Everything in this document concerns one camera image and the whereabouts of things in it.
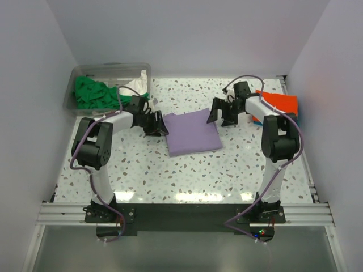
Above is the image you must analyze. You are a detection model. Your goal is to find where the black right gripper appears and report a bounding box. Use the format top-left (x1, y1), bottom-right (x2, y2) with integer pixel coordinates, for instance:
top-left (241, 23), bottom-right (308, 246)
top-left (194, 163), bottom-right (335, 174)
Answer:
top-left (207, 97), bottom-right (243, 128)

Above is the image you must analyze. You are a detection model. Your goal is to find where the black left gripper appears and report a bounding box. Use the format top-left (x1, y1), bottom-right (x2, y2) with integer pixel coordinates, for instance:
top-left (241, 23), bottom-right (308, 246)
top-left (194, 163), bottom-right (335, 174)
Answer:
top-left (138, 110), bottom-right (168, 137)

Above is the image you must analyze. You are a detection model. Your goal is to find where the purple t shirt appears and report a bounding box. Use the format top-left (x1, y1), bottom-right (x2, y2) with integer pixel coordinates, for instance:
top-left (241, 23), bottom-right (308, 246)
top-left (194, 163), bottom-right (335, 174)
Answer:
top-left (163, 108), bottom-right (223, 157)

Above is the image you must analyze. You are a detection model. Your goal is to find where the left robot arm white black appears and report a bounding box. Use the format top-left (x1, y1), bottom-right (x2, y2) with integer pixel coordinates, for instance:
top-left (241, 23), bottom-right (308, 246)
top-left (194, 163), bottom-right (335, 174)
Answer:
top-left (70, 96), bottom-right (169, 222)

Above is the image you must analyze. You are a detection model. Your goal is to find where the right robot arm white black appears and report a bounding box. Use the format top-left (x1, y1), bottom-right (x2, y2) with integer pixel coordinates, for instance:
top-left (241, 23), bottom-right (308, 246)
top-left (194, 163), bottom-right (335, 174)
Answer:
top-left (206, 82), bottom-right (303, 223)

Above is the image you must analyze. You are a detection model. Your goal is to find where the white t shirt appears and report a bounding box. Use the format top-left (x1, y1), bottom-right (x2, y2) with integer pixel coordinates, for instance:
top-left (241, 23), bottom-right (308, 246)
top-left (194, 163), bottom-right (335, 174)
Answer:
top-left (119, 70), bottom-right (148, 96)

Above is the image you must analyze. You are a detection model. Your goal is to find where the orange folded t shirt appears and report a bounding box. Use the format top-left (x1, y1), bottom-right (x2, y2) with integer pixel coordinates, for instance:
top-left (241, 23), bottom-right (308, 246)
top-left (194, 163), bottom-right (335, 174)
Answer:
top-left (263, 91), bottom-right (298, 117)

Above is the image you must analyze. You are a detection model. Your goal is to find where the clear plastic bin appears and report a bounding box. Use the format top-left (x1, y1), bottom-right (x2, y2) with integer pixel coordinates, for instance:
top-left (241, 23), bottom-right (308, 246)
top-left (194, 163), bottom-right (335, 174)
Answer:
top-left (63, 63), bottom-right (151, 116)

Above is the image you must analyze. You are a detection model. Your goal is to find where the green t shirt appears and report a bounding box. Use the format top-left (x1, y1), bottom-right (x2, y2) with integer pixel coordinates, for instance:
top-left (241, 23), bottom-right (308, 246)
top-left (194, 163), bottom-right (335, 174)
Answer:
top-left (73, 76), bottom-right (149, 109)

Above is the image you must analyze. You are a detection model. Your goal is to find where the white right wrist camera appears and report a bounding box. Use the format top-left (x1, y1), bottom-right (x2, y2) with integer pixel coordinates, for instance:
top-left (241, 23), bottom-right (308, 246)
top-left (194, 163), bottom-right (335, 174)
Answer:
top-left (225, 90), bottom-right (235, 103)

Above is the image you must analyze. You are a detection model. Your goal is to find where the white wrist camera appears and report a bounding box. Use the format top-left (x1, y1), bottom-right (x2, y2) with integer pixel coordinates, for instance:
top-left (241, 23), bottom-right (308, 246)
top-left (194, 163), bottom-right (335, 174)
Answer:
top-left (145, 98), bottom-right (158, 113)
top-left (225, 90), bottom-right (235, 103)

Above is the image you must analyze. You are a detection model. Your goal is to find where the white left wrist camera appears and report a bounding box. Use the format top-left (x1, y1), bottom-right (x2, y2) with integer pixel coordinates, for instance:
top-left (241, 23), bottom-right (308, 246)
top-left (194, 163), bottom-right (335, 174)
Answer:
top-left (145, 98), bottom-right (158, 113)

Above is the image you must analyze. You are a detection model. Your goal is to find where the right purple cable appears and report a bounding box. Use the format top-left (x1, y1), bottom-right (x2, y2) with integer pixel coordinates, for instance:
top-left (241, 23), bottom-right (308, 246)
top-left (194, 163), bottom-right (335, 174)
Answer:
top-left (222, 74), bottom-right (304, 236)

